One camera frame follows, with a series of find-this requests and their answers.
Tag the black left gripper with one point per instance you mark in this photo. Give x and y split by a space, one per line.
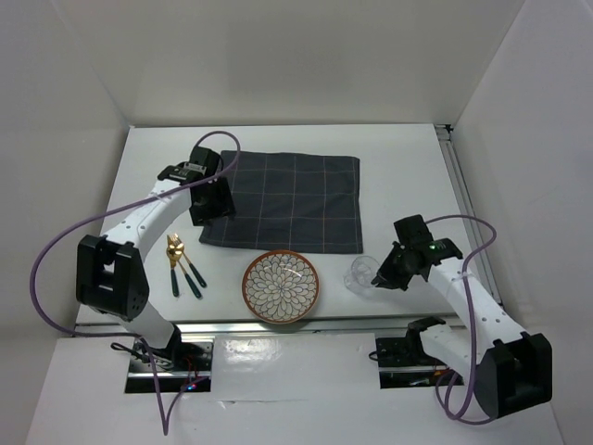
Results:
223 206

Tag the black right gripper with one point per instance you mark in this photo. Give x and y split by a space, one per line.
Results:
385 272

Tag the clear drinking glass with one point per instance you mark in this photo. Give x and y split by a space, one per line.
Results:
358 277

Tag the dark grey checked cloth napkin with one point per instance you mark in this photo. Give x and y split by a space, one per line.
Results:
290 201

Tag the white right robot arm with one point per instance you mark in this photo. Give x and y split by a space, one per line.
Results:
505 369

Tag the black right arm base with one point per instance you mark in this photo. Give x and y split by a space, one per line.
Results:
398 352

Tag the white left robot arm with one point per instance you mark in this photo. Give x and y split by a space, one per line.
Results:
111 276

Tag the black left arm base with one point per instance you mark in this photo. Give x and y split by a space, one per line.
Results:
193 359

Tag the floral patterned ceramic plate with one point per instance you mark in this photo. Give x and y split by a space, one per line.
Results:
280 287

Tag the gold fork green handle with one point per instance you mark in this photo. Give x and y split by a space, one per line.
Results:
173 254

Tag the aluminium front table rail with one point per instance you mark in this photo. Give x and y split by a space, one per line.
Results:
236 324

